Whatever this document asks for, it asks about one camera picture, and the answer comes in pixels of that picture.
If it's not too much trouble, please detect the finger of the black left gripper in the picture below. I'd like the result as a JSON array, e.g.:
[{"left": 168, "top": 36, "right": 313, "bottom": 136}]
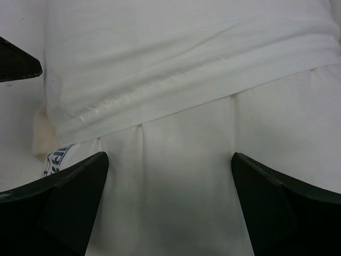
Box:
[{"left": 0, "top": 37, "right": 43, "bottom": 82}]

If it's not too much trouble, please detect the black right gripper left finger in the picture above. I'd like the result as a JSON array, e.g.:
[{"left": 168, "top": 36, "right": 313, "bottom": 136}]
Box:
[{"left": 1, "top": 152, "right": 109, "bottom": 255}]

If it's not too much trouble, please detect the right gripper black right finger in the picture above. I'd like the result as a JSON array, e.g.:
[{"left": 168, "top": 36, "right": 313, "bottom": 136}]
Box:
[{"left": 231, "top": 153, "right": 340, "bottom": 255}]

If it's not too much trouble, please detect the grey and cream pillowcase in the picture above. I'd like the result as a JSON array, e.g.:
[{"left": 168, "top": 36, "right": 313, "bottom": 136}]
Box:
[{"left": 32, "top": 1, "right": 340, "bottom": 159}]

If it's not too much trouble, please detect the white pillow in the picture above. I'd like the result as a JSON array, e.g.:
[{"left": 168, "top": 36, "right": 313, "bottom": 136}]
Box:
[{"left": 56, "top": 65, "right": 340, "bottom": 255}]

